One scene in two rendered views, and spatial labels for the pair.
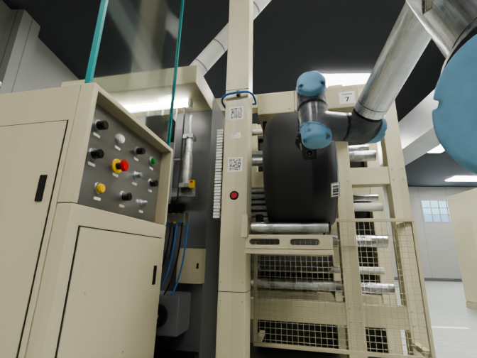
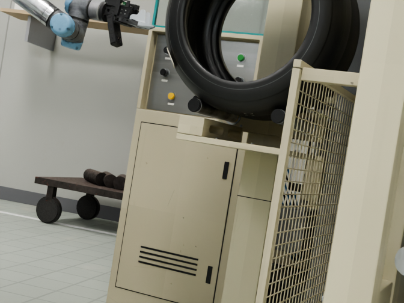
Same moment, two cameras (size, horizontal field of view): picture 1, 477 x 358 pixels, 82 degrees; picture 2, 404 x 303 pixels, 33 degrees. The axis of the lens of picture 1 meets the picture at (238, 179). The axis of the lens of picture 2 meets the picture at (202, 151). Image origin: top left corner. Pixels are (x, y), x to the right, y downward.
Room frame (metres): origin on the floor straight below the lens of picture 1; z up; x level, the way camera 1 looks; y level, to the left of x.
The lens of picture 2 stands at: (1.65, -2.53, 0.77)
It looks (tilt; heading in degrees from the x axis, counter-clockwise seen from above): 0 degrees down; 102
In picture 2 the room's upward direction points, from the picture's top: 9 degrees clockwise
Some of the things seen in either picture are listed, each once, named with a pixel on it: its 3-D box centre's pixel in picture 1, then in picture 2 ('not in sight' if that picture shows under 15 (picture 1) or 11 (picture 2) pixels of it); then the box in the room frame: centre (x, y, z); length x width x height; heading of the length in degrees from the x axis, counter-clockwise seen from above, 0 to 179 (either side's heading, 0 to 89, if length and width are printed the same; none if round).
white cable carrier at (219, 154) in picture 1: (220, 172); not in sight; (1.36, 0.09, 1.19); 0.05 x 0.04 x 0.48; 168
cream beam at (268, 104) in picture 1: (306, 109); not in sight; (1.61, -0.43, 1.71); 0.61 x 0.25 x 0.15; 78
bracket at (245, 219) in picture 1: (252, 230); (270, 121); (1.38, -0.07, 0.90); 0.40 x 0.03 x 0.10; 168
